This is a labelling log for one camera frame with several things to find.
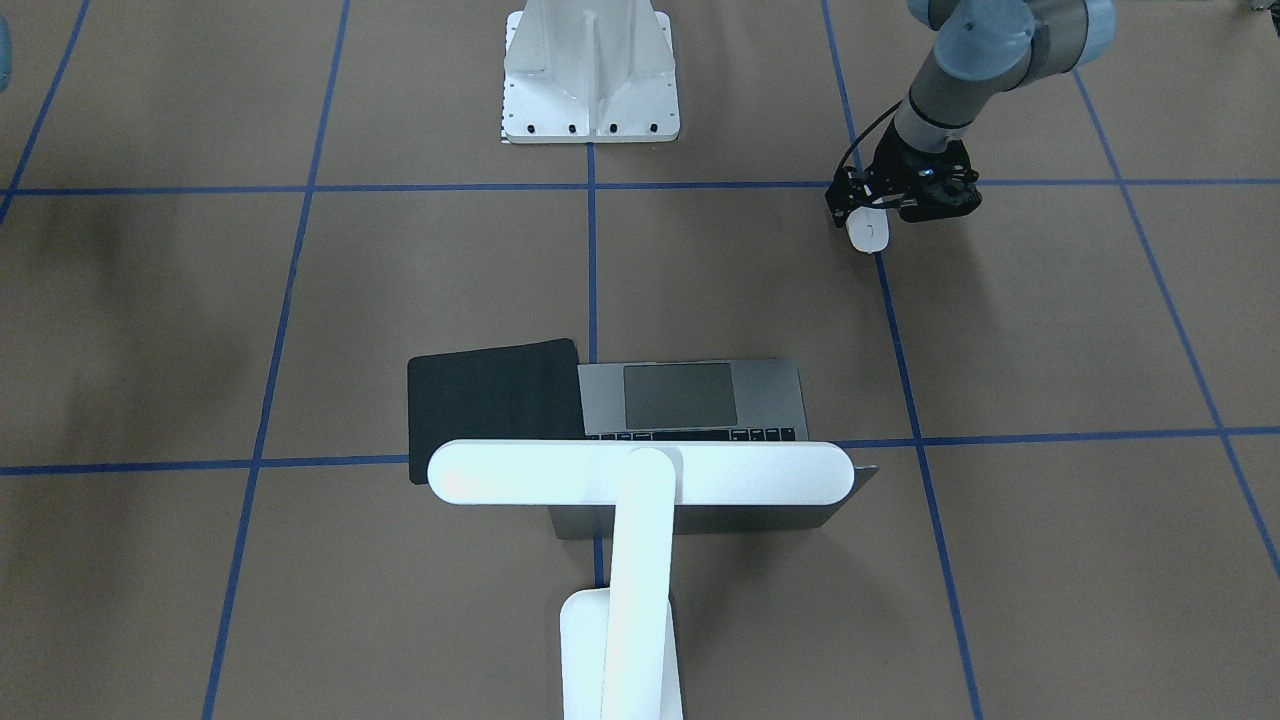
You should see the white computer mouse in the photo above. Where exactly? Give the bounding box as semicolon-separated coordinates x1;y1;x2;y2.
845;208;890;254

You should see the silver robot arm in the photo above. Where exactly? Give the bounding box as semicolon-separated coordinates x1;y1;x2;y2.
824;1;1117;229

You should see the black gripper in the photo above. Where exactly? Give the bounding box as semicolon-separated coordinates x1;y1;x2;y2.
826;129;983;228

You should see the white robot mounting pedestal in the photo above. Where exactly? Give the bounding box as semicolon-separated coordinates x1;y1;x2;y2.
500;1;682;145

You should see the white desk lamp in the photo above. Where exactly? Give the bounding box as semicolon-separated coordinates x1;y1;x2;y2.
426;439;863;719

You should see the black mouse pad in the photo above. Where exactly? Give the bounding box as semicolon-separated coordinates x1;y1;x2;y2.
406;338;586;486

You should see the grey laptop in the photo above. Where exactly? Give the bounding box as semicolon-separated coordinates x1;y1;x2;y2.
579;359;879;536

